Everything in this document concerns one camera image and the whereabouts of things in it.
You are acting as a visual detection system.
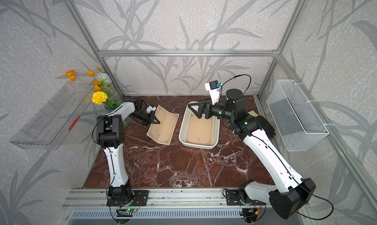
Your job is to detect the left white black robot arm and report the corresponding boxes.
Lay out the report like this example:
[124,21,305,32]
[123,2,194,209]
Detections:
[93,99,160,190]

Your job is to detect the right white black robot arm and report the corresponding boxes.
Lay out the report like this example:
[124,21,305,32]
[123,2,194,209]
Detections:
[188,89,316,219]

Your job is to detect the beige stationery paper stack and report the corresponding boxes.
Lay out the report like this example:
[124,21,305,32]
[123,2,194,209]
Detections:
[184,113,216,147]

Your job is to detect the white plastic storage box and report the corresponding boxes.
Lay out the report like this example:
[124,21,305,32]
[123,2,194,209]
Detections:
[179,101,221,149]

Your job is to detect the blue glass vase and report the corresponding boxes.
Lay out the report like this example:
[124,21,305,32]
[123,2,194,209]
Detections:
[107,102,135,124]

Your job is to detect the yellow orange artificial flowers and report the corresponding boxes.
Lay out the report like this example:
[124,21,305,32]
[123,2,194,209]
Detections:
[65,67,122,111]

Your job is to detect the black yellow work glove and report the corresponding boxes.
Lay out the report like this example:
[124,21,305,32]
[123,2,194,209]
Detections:
[248,110,275,139]

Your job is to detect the left green circuit board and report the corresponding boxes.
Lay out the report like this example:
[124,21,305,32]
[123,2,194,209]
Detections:
[116,207,139,217]

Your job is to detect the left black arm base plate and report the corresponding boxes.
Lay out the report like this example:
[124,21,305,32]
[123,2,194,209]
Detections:
[107,188,149,207]

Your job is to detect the white wire mesh basket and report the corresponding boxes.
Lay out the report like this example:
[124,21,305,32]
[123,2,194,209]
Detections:
[267,79,329,152]

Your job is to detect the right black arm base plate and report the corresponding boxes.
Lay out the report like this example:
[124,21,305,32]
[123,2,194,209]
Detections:
[222,189,266,206]

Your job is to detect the clear acrylic wall shelf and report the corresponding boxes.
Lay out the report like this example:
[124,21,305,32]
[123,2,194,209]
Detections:
[10,83,95,150]

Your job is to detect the aluminium front rail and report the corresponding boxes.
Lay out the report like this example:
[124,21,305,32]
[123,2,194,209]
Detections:
[62,187,236,209]

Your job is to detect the right circuit board with wires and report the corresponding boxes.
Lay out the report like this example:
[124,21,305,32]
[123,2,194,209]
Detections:
[240,208,264,224]

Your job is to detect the aluminium cage frame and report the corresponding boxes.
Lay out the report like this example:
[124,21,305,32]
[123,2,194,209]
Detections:
[60,0,377,209]

